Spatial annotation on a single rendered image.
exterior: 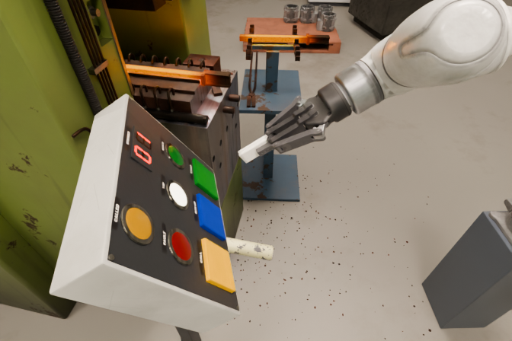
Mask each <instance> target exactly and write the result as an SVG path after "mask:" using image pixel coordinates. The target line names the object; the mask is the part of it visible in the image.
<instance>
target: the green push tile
mask: <svg viewBox="0 0 512 341"><path fill-rule="evenodd" d="M192 163H193V170H194V182H195V185H196V186H198V187H199V188H200V189H202V191H204V192H205V193H206V194H208V195H209V196H211V197H212V198H213V199H214V200H218V199H219V197H218V193H217V188H216V181H215V176H214V174H213V173H211V172H210V171H209V170H208V169H207V168H206V167H204V166H203V165H202V164H201V163H200V162H199V161H198V160H197V159H196V158H194V159H192Z"/></svg>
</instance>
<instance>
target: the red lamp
mask: <svg viewBox="0 0 512 341"><path fill-rule="evenodd" d="M171 241H172V245H173V248H174V251H175V253H176V254H177V255H178V256H179V257H180V258H181V259H182V260H189V259H190V257H191V248H190V244H189V242H188V240H187V238H186V237H185V236H184V235H183V234H182V233H180V232H175V233H173V235H172V239H171Z"/></svg>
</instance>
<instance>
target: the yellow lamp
mask: <svg viewBox="0 0 512 341"><path fill-rule="evenodd" d="M126 223H127V225H128V228H129V229H130V231H131V232H132V233H133V234H134V235H135V236H136V237H138V238H140V239H147V238H148V237H149V236H150V234H151V233H152V226H151V223H150V220H149V218H148V217H147V215H146V214H145V213H144V212H143V211H142V210H140V209H138V208H131V209H129V210H128V211H127V213H126Z"/></svg>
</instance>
